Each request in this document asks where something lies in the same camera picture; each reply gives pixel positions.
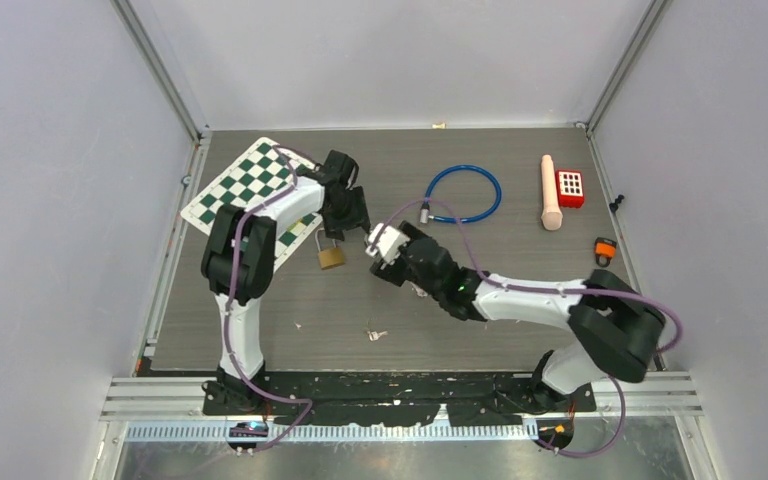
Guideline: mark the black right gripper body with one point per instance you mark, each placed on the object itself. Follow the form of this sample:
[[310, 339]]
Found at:
[[401, 268]]

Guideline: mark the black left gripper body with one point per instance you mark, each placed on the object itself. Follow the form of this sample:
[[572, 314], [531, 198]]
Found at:
[[350, 213]]

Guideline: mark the brass padlock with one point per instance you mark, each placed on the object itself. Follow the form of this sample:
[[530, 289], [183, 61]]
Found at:
[[329, 256]]

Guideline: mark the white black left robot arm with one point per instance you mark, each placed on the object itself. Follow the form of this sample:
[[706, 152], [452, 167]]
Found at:
[[239, 258]]

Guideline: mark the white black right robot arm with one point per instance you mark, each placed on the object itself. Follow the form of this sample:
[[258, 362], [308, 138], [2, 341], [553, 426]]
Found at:
[[615, 332]]

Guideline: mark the green white chessboard mat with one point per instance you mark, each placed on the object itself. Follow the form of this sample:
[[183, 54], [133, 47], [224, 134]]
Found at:
[[248, 180]]

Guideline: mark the silver keys with white tag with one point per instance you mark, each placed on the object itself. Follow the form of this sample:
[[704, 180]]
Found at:
[[376, 335]]

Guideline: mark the beige wooden rolling pin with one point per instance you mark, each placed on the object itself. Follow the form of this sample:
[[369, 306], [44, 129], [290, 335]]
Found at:
[[551, 216]]

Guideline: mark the black front base panel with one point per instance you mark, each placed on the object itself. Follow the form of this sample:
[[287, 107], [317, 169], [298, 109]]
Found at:
[[391, 399]]

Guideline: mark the red block with holes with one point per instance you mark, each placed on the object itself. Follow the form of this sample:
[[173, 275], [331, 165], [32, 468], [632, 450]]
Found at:
[[570, 189]]

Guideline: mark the small orange padlock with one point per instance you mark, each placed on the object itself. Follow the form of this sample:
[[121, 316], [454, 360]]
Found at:
[[605, 250]]

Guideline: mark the blue cable lock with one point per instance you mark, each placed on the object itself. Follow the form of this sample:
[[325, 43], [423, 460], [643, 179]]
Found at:
[[484, 200]]

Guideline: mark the black knob on rail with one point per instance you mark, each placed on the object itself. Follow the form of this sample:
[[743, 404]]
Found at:
[[616, 203]]

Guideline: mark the aluminium frame rail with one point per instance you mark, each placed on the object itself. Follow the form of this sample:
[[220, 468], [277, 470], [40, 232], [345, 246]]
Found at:
[[170, 409]]

